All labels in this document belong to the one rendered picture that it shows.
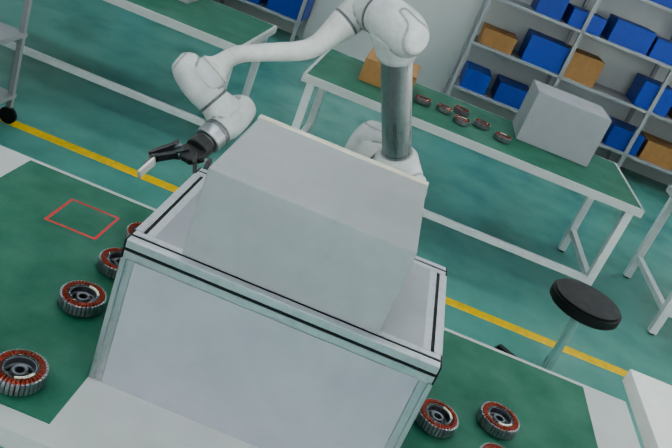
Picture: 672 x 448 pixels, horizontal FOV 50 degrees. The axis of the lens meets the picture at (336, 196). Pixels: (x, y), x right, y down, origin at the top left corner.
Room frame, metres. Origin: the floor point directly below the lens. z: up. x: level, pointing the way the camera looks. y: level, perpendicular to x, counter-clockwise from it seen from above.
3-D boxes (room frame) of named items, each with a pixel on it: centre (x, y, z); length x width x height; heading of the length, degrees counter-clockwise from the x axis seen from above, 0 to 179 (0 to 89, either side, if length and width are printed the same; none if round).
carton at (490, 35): (8.01, -0.98, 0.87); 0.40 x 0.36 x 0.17; 179
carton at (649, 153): (7.97, -3.07, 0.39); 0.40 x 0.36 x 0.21; 178
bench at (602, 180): (4.65, -0.65, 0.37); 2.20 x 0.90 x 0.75; 89
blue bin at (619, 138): (7.97, -2.66, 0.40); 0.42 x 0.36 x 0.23; 179
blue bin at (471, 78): (8.00, -0.94, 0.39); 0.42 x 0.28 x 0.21; 0
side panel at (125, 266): (1.37, 0.34, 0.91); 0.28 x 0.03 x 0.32; 179
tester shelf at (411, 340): (1.44, 0.01, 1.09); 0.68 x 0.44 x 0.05; 89
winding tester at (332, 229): (1.44, 0.03, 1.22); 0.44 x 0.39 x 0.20; 89
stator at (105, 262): (1.64, 0.48, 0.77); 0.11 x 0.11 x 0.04
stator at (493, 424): (1.62, -0.63, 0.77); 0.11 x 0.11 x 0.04
